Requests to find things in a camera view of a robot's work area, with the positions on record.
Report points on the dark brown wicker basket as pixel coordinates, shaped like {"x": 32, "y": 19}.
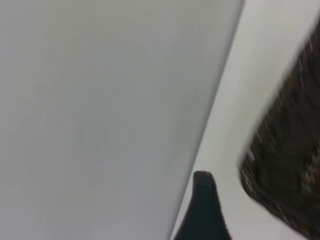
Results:
{"x": 287, "y": 150}

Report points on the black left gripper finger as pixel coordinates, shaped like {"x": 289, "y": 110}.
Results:
{"x": 203, "y": 212}

